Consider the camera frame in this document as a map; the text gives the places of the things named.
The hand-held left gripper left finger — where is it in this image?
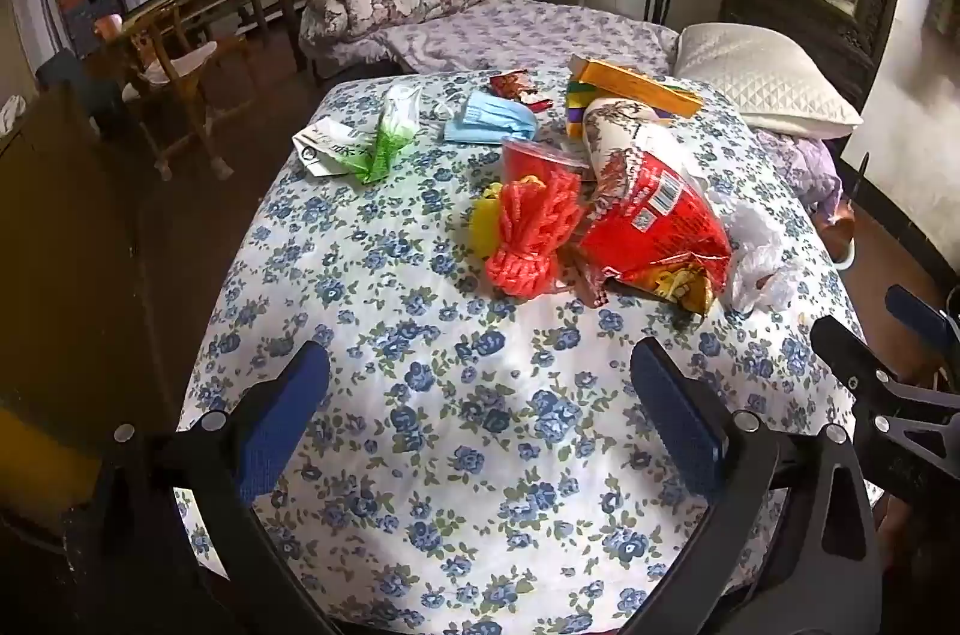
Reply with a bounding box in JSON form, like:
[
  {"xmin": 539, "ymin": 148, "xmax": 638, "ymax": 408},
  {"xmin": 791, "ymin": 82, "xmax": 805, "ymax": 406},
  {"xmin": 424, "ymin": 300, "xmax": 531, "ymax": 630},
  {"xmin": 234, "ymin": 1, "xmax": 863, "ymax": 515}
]
[{"xmin": 64, "ymin": 341, "xmax": 335, "ymax": 635}]

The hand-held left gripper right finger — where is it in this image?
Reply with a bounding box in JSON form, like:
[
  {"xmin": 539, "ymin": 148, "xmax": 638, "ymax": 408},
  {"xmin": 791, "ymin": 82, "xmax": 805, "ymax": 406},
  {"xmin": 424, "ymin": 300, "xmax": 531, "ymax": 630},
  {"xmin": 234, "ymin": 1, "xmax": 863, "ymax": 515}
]
[{"xmin": 630, "ymin": 336, "xmax": 882, "ymax": 635}]

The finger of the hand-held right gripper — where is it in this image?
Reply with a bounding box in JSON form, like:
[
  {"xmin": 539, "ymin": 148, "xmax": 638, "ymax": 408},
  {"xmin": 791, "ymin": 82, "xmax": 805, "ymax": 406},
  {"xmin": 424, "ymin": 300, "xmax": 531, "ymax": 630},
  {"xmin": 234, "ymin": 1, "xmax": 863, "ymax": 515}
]
[
  {"xmin": 811, "ymin": 314, "xmax": 912, "ymax": 415},
  {"xmin": 885, "ymin": 284, "xmax": 960, "ymax": 355}
]

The white plastic bag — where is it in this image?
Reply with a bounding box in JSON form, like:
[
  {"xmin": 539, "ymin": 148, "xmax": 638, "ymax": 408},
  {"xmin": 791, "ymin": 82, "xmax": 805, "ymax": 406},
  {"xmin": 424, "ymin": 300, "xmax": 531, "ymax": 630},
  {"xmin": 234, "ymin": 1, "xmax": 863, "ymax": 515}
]
[{"xmin": 705, "ymin": 185, "xmax": 800, "ymax": 313}]

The red snack bag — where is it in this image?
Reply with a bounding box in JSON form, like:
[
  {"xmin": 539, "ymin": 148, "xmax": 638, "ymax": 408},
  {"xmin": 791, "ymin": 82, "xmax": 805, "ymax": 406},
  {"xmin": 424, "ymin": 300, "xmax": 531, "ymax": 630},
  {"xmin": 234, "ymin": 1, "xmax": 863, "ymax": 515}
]
[{"xmin": 574, "ymin": 143, "xmax": 732, "ymax": 315}]

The red mesh net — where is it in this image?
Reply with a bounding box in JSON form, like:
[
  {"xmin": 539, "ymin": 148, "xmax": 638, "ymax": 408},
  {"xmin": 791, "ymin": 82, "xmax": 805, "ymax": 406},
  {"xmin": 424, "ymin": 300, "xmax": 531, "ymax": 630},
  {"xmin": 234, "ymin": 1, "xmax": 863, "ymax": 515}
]
[{"xmin": 486, "ymin": 173, "xmax": 586, "ymax": 298}]

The white paper packet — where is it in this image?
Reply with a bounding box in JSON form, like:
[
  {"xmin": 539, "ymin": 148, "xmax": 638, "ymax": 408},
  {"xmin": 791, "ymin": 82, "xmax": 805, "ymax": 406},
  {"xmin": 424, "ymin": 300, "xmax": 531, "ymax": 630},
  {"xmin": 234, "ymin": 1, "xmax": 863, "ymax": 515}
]
[{"xmin": 292, "ymin": 117, "xmax": 376, "ymax": 178}]

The yellow plastic piece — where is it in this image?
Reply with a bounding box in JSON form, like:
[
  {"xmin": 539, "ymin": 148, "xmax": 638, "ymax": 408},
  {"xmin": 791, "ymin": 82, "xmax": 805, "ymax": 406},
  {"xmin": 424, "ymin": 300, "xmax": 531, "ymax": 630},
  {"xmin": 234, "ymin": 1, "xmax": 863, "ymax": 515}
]
[{"xmin": 470, "ymin": 188, "xmax": 511, "ymax": 250}]

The printed paper noodle bowl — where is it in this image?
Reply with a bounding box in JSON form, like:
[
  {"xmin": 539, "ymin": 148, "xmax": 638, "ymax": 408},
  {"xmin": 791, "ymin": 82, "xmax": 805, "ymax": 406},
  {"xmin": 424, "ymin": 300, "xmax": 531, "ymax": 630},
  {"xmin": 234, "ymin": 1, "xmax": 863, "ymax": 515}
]
[{"xmin": 581, "ymin": 96, "xmax": 710, "ymax": 193}]

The clear plastic cup red filling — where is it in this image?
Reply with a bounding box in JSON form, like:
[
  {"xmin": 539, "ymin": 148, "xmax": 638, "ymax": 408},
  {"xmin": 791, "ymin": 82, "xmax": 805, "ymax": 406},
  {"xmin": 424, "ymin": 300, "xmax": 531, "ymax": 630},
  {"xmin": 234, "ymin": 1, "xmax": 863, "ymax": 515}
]
[{"xmin": 501, "ymin": 137, "xmax": 591, "ymax": 186}]

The green tissue packet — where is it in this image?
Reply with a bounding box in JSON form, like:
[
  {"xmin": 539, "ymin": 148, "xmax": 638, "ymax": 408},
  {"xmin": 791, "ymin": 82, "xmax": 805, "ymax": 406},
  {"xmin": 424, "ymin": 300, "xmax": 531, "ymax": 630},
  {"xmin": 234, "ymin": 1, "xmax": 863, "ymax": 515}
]
[{"xmin": 352, "ymin": 83, "xmax": 425, "ymax": 184}]

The blue face mask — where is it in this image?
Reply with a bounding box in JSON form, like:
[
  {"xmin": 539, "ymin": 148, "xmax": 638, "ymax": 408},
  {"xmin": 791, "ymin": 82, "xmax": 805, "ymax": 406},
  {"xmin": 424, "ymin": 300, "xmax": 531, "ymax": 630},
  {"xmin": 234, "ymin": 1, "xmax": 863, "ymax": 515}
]
[{"xmin": 444, "ymin": 91, "xmax": 539, "ymax": 145}]

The small red snack wrapper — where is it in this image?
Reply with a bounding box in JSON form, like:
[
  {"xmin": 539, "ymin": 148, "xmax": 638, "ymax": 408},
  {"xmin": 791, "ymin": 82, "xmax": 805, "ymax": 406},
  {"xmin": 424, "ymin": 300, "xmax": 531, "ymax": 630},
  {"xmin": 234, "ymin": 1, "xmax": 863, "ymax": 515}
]
[{"xmin": 489, "ymin": 71, "xmax": 552, "ymax": 106}]

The purple crumpled cloth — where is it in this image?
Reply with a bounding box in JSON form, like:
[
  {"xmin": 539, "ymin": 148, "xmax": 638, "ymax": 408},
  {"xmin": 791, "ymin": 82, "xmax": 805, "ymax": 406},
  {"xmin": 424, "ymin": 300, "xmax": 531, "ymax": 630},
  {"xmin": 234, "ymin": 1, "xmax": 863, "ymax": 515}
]
[{"xmin": 754, "ymin": 128, "xmax": 845, "ymax": 223}]

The white quilted pillow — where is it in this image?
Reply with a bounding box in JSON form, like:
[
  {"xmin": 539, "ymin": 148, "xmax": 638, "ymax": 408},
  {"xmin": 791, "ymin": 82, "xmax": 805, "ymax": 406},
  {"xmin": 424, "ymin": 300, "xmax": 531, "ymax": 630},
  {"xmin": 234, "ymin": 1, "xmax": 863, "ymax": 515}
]
[{"xmin": 673, "ymin": 23, "xmax": 863, "ymax": 139}]

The orange multicolour striped box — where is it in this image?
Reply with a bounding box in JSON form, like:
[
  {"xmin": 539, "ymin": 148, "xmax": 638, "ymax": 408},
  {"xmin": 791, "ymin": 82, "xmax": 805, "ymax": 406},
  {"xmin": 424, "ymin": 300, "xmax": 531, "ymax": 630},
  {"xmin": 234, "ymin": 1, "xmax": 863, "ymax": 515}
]
[{"xmin": 566, "ymin": 56, "xmax": 704, "ymax": 137}]

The wooden chair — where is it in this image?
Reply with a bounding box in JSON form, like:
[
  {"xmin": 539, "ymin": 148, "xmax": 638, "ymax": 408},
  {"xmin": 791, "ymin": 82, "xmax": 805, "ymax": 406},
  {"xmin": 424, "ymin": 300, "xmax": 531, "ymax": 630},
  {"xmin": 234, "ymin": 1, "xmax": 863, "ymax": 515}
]
[{"xmin": 94, "ymin": 1, "xmax": 252, "ymax": 178}]

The dark blue chair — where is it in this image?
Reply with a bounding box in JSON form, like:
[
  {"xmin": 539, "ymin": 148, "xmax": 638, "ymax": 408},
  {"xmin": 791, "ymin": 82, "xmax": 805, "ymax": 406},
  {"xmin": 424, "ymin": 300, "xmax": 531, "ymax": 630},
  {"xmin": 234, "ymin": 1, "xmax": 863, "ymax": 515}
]
[{"xmin": 36, "ymin": 51, "xmax": 102, "ymax": 103}]

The purple floral bed sheet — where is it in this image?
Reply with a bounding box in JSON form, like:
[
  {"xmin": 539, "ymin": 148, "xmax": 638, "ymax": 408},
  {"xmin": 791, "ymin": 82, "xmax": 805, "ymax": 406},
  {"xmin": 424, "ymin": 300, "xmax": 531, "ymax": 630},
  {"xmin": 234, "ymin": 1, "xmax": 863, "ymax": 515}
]
[{"xmin": 300, "ymin": 0, "xmax": 680, "ymax": 81}]

